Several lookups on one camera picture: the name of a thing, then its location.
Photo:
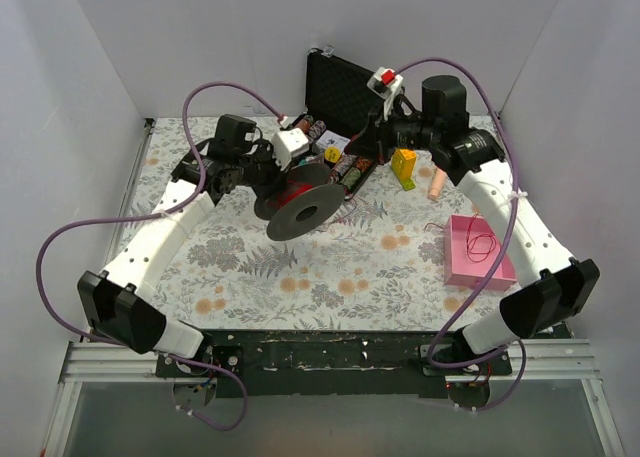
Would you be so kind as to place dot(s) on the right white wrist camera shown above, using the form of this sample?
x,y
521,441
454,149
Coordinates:
x,y
387,84

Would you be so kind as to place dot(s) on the yellow dealer button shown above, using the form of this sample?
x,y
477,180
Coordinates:
x,y
332,154

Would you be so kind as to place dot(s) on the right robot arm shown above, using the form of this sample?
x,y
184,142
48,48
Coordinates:
x,y
554,285

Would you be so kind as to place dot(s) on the white card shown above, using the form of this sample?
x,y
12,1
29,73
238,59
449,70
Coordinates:
x,y
331,139

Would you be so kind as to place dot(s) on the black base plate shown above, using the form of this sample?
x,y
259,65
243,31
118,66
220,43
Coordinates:
x,y
319,362

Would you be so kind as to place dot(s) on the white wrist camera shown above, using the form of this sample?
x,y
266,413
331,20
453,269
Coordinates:
x,y
387,84
288,145

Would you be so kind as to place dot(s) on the yellow toy block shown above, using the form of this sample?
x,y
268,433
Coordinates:
x,y
402,163

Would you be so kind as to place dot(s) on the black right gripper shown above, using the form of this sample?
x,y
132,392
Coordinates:
x,y
382,128

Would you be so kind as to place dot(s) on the pink box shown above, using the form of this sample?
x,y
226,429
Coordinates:
x,y
470,248

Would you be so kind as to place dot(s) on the grey cable spool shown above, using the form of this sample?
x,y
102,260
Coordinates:
x,y
303,201

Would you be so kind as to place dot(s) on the black poker chip case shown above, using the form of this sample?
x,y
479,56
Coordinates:
x,y
336,93

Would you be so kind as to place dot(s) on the green toy brick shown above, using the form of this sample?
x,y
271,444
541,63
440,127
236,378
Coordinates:
x,y
407,184

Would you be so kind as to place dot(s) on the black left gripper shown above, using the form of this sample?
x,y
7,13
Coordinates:
x,y
270,172

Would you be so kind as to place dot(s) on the peach toy microphone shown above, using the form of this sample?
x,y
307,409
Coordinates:
x,y
437,183

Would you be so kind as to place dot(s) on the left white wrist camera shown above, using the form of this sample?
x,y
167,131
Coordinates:
x,y
288,145

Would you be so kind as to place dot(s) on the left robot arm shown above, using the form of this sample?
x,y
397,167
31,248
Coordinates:
x,y
116,300

